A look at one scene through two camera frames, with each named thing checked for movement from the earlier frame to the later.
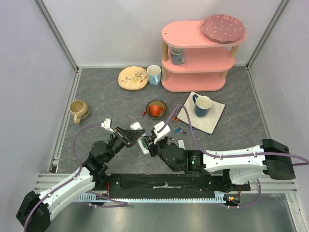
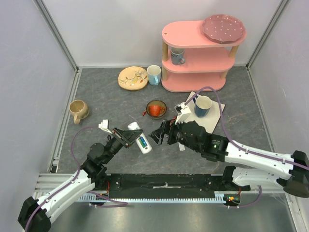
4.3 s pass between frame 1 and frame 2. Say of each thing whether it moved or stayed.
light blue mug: stayed
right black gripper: moved
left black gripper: stayed
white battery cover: stayed
